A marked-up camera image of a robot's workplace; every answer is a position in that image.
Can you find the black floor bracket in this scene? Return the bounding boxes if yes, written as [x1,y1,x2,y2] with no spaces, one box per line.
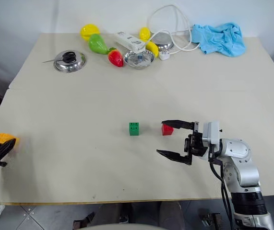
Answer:
[198,209,222,227]
[72,211,96,229]

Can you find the white power plug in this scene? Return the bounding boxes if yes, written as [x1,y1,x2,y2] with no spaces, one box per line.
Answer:
[159,50,171,61]

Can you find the yellow toy lemon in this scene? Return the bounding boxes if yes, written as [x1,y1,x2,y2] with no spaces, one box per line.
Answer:
[139,27,151,41]

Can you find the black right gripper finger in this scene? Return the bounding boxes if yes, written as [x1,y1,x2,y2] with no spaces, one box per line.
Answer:
[161,119,195,131]
[156,149,191,166]

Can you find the black handled scissors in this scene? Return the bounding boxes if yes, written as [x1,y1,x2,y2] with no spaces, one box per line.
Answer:
[42,50,77,64]

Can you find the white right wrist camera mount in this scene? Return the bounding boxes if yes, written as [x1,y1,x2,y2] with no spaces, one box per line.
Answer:
[202,121,223,154]

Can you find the light blue cloth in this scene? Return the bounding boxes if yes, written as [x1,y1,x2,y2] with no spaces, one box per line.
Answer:
[190,22,247,58]

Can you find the yellow toy cube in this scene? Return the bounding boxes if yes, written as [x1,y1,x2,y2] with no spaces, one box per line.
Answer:
[0,133,20,152]

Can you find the steel pot lid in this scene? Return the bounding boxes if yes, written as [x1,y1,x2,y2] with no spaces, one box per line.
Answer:
[53,50,88,73]

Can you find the white power strip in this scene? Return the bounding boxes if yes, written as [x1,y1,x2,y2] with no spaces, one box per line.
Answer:
[114,31,147,54]

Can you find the shallow steel bowl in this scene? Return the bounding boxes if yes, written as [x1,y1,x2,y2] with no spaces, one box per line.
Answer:
[123,49,155,70]

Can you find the yellow toy banana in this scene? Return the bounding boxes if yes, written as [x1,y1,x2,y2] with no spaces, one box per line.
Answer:
[145,41,159,58]

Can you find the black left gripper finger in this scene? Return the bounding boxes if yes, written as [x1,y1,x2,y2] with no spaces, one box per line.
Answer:
[0,138,17,161]

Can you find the yellow toy bell pepper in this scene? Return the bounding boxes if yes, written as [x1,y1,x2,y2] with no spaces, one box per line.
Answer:
[80,23,101,42]

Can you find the white power cable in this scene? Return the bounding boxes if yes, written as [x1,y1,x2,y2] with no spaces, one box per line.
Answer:
[147,4,201,54]

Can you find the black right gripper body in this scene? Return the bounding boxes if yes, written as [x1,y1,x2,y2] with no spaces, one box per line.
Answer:
[183,122,210,166]

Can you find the red toy strawberry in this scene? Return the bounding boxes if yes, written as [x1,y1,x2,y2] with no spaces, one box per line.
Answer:
[107,47,124,68]

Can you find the red toy cube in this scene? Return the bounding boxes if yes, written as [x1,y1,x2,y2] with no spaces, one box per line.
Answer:
[161,124,175,137]

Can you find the green toy cube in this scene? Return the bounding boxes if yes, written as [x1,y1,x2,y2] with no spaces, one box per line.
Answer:
[129,122,140,137]

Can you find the green toy pear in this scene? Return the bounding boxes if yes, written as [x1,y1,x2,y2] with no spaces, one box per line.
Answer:
[88,34,109,56]

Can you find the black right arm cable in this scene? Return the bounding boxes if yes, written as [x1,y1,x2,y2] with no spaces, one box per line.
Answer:
[208,153,235,230]

